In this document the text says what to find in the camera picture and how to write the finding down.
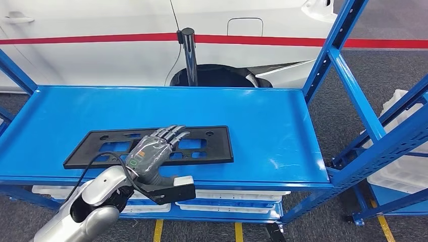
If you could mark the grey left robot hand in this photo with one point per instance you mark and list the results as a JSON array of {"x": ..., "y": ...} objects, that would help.
[{"x": 148, "y": 157}]

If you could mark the black plastic plate frame part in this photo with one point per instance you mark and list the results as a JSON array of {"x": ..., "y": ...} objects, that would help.
[{"x": 217, "y": 147}]

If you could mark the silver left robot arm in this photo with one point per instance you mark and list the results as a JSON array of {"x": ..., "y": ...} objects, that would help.
[{"x": 67, "y": 223}]

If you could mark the blue metal shelf rack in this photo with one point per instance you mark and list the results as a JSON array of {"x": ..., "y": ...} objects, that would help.
[
  {"x": 234, "y": 117},
  {"x": 388, "y": 200}
]

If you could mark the blue plastic bin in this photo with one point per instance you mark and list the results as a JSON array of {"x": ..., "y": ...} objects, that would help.
[
  {"x": 140, "y": 202},
  {"x": 234, "y": 204}
]

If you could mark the white plastic bin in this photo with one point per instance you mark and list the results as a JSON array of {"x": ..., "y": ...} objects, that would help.
[
  {"x": 227, "y": 209},
  {"x": 50, "y": 191},
  {"x": 147, "y": 208},
  {"x": 401, "y": 177},
  {"x": 240, "y": 195},
  {"x": 398, "y": 100}
]

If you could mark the white car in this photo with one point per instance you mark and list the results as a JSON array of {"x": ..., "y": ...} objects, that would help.
[{"x": 100, "y": 63}]

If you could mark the red barrier belt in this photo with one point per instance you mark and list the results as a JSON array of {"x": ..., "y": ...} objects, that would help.
[{"x": 83, "y": 38}]

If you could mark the black robot foot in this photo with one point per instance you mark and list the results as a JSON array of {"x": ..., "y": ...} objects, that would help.
[{"x": 274, "y": 233}]

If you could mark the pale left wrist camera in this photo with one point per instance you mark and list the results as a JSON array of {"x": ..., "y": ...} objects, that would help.
[{"x": 174, "y": 193}]

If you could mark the black stanchion post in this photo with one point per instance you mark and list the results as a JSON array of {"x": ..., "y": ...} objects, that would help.
[{"x": 190, "y": 60}]

